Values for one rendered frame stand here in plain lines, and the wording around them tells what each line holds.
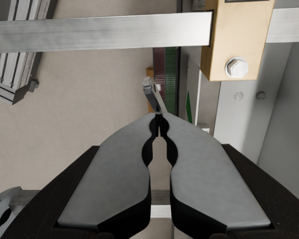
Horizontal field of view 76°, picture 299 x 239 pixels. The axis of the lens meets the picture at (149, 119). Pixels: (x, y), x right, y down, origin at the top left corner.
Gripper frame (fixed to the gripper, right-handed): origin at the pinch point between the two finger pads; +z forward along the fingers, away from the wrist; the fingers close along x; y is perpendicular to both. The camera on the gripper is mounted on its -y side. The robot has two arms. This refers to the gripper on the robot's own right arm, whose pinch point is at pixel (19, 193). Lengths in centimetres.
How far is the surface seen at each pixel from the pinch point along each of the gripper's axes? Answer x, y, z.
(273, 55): -18, -49, 21
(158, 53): -20.6, -24.6, 12.4
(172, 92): -13.2, -27.1, 12.4
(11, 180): 83, 92, 83
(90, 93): 13, 15, 83
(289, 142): -1, -52, 12
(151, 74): 0, -21, 75
